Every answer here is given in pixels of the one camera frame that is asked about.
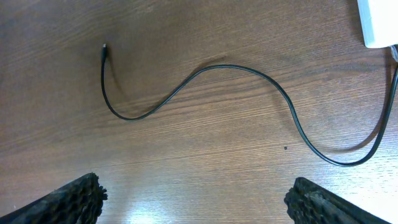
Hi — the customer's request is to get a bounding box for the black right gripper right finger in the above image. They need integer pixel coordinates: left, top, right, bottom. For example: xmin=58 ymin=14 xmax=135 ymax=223
xmin=284 ymin=177 xmax=387 ymax=224

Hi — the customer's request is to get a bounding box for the white power extension socket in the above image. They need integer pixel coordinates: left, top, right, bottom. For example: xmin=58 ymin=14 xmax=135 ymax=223
xmin=357 ymin=0 xmax=397 ymax=49

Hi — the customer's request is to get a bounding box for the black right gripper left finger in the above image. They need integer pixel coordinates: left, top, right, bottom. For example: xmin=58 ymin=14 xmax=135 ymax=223
xmin=1 ymin=173 xmax=108 ymax=224

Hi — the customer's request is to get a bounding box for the black phone charger cable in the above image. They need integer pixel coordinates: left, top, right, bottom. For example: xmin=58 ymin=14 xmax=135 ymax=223
xmin=100 ymin=43 xmax=398 ymax=167

